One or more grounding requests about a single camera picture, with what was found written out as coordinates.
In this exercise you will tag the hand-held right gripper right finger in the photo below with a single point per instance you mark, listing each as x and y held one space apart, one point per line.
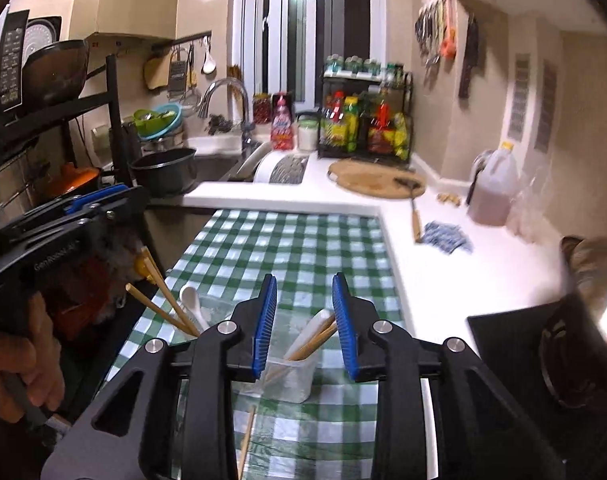
344 330

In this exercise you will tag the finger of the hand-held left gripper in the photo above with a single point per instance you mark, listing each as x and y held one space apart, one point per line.
123 202
108 191

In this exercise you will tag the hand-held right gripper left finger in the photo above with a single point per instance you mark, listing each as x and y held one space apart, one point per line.
266 330

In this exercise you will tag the wooden chopstick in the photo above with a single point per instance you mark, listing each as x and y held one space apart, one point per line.
153 305
246 442
311 349
317 338
169 291

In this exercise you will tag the clear plastic container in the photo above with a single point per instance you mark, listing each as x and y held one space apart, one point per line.
293 385

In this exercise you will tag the hanging kitchen utensils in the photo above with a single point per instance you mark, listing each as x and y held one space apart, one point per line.
436 25

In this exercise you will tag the person's left hand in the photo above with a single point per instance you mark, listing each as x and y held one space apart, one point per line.
18 360

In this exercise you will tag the orange pot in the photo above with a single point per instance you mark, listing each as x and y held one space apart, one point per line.
76 180

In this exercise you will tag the black cooking pot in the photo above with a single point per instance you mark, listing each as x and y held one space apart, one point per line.
163 172

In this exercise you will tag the fluffy colourful duster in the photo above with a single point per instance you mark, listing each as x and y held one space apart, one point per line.
98 280

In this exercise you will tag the black shelf rack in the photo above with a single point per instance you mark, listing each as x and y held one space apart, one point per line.
113 110

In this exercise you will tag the green and blue bowls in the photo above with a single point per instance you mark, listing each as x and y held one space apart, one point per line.
156 122

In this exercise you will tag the green checked tablecloth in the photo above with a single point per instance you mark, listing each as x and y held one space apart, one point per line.
293 245

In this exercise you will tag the hanging wooden board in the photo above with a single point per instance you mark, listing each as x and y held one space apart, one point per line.
156 72

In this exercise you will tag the dark brown bowl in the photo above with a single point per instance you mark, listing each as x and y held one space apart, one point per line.
53 75

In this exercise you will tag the metal grater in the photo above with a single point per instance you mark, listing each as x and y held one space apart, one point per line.
177 72

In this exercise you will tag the blue patterned cloth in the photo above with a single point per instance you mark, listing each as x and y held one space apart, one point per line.
446 237

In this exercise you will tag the round wooden cutting board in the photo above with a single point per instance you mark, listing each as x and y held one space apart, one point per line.
368 180

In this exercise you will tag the white colander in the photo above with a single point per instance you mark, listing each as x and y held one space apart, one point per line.
278 167

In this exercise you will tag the black gas stove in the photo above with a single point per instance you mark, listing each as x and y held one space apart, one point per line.
503 340

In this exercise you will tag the white ladle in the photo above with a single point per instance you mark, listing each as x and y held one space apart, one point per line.
208 64

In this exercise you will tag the chrome faucet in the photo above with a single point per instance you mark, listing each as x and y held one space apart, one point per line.
236 85

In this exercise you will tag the red jar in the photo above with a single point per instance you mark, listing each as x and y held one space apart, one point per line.
262 110

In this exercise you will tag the ginger pieces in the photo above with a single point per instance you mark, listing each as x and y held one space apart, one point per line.
448 199

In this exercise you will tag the pink dish soap bottle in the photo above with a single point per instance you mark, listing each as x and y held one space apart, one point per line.
282 127

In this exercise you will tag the white jar with green lid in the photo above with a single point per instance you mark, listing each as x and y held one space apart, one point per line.
307 135

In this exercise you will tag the oil jug with yellow cap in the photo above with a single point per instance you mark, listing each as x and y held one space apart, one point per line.
493 195

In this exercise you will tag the black spice rack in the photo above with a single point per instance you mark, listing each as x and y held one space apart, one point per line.
363 125

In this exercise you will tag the clear plastic bottle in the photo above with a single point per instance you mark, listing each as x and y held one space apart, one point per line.
526 210

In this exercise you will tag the window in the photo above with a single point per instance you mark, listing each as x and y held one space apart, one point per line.
303 25

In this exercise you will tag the metal wok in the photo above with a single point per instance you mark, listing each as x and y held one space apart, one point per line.
593 270

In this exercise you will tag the row of spice jars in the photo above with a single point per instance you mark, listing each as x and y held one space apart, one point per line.
363 66

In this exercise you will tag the hanging cleaver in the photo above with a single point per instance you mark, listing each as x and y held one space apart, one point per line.
467 60

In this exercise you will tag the wall vent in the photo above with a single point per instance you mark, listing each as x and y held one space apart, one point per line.
546 105
517 95

